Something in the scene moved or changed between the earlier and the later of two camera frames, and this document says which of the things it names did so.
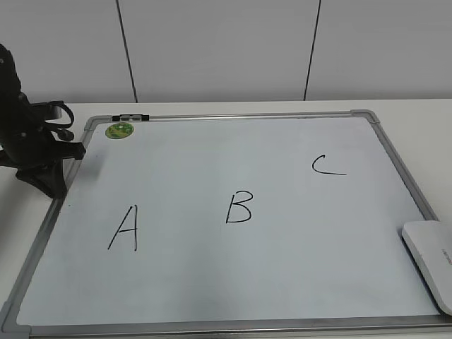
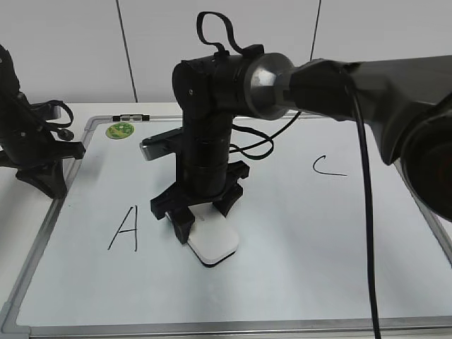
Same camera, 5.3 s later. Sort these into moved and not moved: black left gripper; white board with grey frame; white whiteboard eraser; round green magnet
Moved: white whiteboard eraser
Not moved: black left gripper; round green magnet; white board with grey frame
